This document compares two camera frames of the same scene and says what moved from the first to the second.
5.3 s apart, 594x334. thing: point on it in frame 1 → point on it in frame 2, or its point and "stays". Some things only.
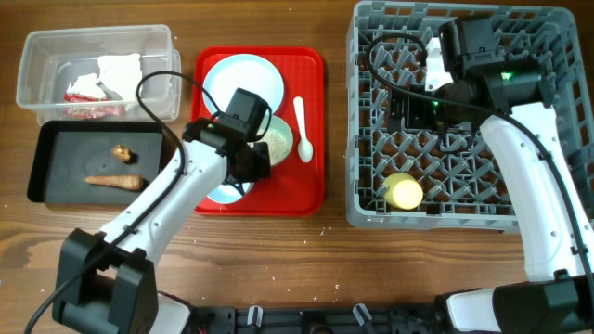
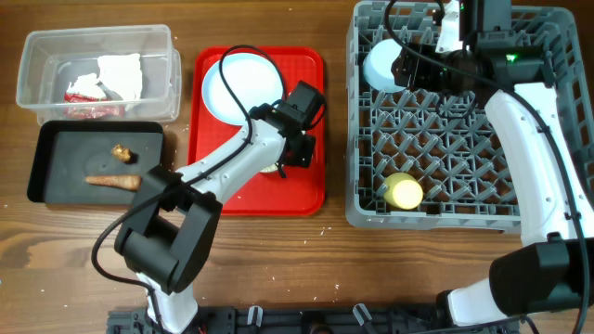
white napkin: (121, 72) stays
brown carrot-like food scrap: (128, 182) stays
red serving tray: (294, 187) stays
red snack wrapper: (78, 106) stays
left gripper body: (255, 161) → (304, 154)
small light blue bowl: (225, 194) → (377, 66)
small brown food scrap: (122, 153) stays
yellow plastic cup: (403, 190) stays
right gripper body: (420, 112) → (427, 74)
